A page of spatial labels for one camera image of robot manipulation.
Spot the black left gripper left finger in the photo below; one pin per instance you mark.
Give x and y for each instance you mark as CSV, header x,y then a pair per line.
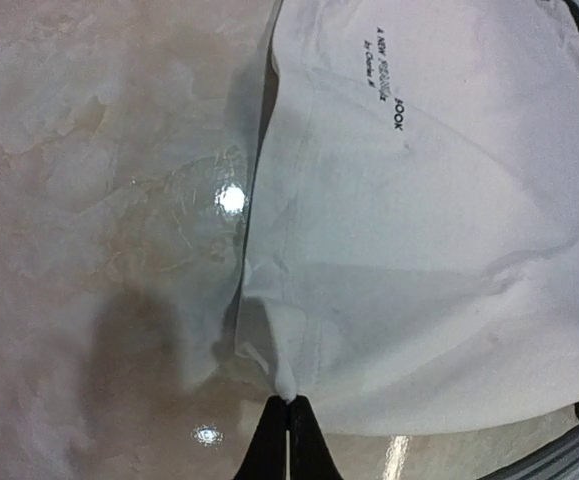
x,y
266,456

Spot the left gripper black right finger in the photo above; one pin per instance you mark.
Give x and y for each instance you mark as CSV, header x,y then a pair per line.
x,y
309,455

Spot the white garment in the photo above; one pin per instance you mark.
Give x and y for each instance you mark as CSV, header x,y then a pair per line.
x,y
412,254

